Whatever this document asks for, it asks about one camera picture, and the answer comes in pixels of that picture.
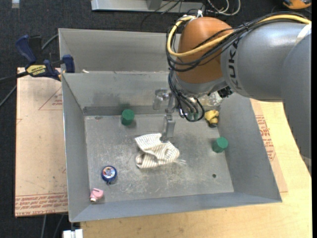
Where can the brown cardboard board red print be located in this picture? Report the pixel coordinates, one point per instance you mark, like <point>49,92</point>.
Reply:
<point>37,133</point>

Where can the green cylinder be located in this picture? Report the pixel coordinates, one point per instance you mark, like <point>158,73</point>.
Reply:
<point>127,117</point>
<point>220,144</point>

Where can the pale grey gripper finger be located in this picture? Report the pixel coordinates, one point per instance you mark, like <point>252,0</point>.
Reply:
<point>158,101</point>
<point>169,129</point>

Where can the blue round toy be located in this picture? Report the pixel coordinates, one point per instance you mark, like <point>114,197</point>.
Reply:
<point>109,173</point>

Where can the grey metal bin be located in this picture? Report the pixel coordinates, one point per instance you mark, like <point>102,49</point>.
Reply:
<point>153,182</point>

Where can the yellow toy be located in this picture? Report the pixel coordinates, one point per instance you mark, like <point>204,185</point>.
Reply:
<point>211,116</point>

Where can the white striped cloth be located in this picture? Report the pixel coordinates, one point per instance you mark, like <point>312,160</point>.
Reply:
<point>156,152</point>

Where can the pink small toy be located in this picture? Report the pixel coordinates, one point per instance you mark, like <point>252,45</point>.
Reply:
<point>96,195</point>

